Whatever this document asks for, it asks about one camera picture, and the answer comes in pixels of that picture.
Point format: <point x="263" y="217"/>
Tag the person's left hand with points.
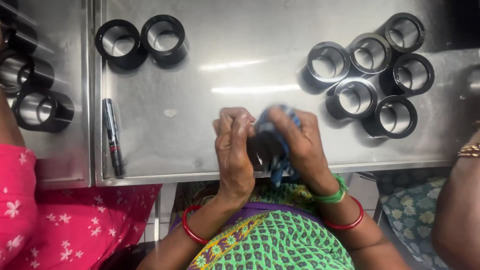
<point x="232" y="161"/>

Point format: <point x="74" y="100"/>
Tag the person's right hand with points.
<point x="305" y="146"/>

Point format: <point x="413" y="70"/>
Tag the person's left fingers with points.
<point x="234" y="120"/>

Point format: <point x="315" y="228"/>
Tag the person's right fingers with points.
<point x="296" y="122"/>

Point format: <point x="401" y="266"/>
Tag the blue patterned cloth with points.
<point x="270" y="122"/>

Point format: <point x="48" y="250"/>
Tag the black metal cylinder sleeve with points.
<point x="63" y="112"/>
<point x="132" y="60"/>
<point x="28" y="35"/>
<point x="180" y="50"/>
<point x="264" y="150"/>
<point x="43" y="73"/>

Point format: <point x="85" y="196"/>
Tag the green thread wristband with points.
<point x="333" y="195"/>

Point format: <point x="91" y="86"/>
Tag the cluster of black sleeves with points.
<point x="386" y="112"/>

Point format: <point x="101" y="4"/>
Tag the red bangle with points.
<point x="191" y="230"/>
<point x="354" y="221"/>

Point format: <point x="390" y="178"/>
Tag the green patterned garment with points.
<point x="277" y="240"/>

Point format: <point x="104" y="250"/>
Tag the black marker pen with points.
<point x="112" y="135"/>

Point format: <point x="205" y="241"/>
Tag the gold bangle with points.
<point x="469" y="150"/>

